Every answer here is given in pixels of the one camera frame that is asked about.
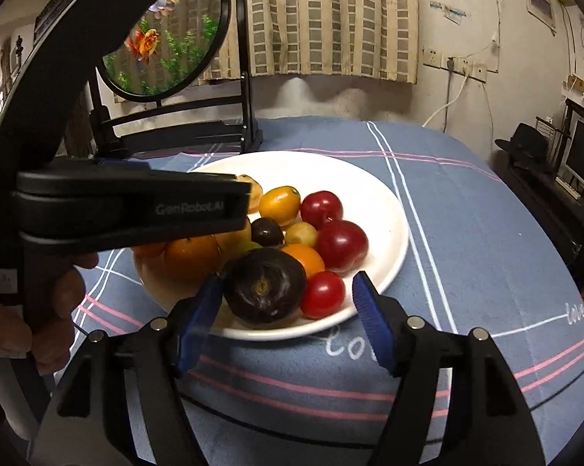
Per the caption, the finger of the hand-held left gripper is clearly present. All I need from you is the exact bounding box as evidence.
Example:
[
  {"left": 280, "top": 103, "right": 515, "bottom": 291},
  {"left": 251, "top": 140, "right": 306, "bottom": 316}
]
[{"left": 96, "top": 156, "right": 153, "bottom": 170}]

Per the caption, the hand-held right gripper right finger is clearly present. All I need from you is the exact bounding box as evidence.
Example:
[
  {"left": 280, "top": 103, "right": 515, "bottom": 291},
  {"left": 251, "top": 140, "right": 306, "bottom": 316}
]
[{"left": 351, "top": 272, "right": 560, "bottom": 466}]

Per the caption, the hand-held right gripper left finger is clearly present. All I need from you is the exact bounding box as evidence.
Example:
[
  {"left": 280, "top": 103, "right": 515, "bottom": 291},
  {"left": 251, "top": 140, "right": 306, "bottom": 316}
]
[{"left": 27, "top": 272, "right": 225, "bottom": 466}]

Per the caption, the red plum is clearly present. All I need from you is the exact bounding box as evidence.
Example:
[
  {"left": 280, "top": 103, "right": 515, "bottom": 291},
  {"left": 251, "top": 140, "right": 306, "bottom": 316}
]
[
  {"left": 300, "top": 191, "right": 344, "bottom": 230},
  {"left": 316, "top": 220, "right": 369, "bottom": 273},
  {"left": 299, "top": 271, "right": 346, "bottom": 320}
]

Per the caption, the large orange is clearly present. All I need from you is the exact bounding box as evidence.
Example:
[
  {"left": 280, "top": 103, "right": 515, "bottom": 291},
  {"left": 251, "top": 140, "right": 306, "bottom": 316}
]
[{"left": 164, "top": 234, "right": 222, "bottom": 280}]

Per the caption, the dark brown mangosteen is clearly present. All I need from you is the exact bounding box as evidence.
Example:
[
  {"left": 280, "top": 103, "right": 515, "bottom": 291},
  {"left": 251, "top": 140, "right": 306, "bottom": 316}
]
[{"left": 222, "top": 247, "right": 307, "bottom": 326}]

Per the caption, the small yellow-orange fruit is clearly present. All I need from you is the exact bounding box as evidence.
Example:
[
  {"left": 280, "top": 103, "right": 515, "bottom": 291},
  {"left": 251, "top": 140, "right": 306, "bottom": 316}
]
[{"left": 214, "top": 218, "right": 253, "bottom": 256}]

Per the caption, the small round orange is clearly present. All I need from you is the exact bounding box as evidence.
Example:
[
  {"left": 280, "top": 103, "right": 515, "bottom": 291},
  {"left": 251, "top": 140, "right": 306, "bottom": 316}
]
[{"left": 279, "top": 244, "right": 326, "bottom": 280}]

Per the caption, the dark purple plum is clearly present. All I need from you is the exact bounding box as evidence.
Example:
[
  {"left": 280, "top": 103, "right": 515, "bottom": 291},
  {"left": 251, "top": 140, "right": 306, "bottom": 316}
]
[{"left": 250, "top": 217, "right": 285, "bottom": 248}]

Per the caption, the white oval plate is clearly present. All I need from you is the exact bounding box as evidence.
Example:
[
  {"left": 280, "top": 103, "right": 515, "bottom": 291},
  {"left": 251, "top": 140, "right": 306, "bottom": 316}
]
[{"left": 133, "top": 150, "right": 409, "bottom": 341}]

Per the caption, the pale tan round fruit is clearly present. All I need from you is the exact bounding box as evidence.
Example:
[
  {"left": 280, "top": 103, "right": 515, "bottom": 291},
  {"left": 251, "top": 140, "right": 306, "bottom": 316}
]
[{"left": 236, "top": 174, "right": 263, "bottom": 214}]

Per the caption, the oblong yellow-orange fruit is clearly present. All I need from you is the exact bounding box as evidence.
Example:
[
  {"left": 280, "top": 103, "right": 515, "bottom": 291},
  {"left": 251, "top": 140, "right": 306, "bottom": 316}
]
[{"left": 259, "top": 186, "right": 301, "bottom": 228}]

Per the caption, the person's left hand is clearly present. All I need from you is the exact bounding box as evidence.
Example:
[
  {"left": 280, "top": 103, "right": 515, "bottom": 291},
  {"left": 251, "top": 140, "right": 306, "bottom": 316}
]
[{"left": 0, "top": 252, "right": 101, "bottom": 377}]

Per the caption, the tangerine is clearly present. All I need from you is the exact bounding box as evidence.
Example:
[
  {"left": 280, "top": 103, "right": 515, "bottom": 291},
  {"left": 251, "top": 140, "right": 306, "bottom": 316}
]
[{"left": 131, "top": 242, "right": 169, "bottom": 259}]

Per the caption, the blue striped tablecloth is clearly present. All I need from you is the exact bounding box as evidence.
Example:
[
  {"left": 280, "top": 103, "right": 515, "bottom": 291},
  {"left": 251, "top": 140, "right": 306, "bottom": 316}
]
[{"left": 68, "top": 116, "right": 584, "bottom": 466}]

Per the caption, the round fish picture stand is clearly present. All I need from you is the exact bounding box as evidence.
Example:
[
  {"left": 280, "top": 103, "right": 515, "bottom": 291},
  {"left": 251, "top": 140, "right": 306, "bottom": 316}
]
[{"left": 90, "top": 0, "right": 264, "bottom": 161}]

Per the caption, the black metal rack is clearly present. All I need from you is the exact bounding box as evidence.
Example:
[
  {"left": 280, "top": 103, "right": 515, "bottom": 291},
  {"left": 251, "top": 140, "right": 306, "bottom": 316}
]
[{"left": 496, "top": 97, "right": 584, "bottom": 282}]

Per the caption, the black hat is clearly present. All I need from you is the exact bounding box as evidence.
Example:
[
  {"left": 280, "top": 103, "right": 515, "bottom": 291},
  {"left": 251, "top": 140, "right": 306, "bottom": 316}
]
[{"left": 495, "top": 123, "right": 555, "bottom": 172}]

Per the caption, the beige checked curtain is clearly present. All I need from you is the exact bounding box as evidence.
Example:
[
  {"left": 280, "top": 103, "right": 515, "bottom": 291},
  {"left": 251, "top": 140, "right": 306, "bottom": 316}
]
[{"left": 202, "top": 0, "right": 419, "bottom": 85}]

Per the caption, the white power cable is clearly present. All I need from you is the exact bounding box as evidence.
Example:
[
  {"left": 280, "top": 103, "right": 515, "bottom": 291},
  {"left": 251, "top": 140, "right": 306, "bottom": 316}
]
[{"left": 422, "top": 73, "right": 468, "bottom": 129}]

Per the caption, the paper wall label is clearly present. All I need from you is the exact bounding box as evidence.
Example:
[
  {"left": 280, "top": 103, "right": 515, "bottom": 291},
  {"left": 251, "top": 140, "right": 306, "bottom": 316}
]
[{"left": 428, "top": 1, "right": 470, "bottom": 25}]

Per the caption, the white wall panel box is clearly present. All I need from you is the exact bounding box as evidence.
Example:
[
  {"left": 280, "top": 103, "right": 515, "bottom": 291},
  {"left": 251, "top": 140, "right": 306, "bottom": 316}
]
[{"left": 522, "top": 0, "right": 557, "bottom": 35}]

